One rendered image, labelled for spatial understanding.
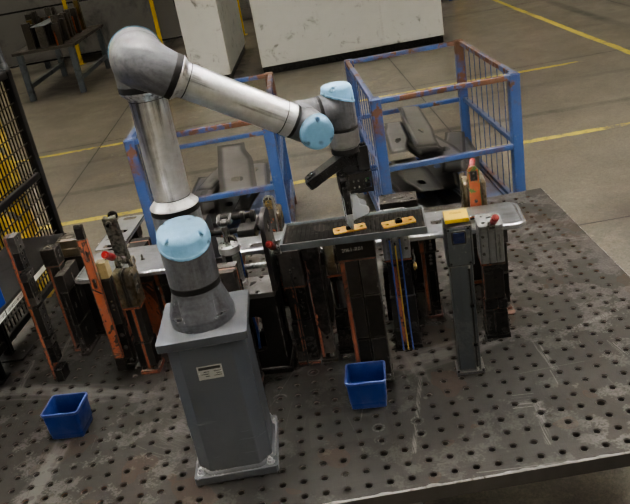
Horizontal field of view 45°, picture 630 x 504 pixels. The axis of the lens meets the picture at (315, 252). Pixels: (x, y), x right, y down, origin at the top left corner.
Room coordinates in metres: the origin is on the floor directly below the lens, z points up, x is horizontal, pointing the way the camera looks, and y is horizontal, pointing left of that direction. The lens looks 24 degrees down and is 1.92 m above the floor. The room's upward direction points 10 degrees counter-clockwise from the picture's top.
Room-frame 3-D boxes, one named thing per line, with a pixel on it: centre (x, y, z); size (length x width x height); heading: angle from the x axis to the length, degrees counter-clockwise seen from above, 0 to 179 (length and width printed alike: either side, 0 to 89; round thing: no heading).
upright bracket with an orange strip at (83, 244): (2.07, 0.66, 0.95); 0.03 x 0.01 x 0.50; 82
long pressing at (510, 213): (2.15, 0.06, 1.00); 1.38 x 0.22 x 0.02; 82
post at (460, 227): (1.75, -0.36, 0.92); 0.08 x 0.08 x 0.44; 82
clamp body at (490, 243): (1.90, -0.49, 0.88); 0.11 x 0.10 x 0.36; 172
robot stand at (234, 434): (1.56, 0.28, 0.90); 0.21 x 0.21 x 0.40; 89
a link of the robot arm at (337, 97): (1.78, -0.11, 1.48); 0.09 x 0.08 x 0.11; 101
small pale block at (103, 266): (2.09, 0.63, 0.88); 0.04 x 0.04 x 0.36; 82
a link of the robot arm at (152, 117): (1.70, 0.30, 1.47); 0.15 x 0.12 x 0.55; 11
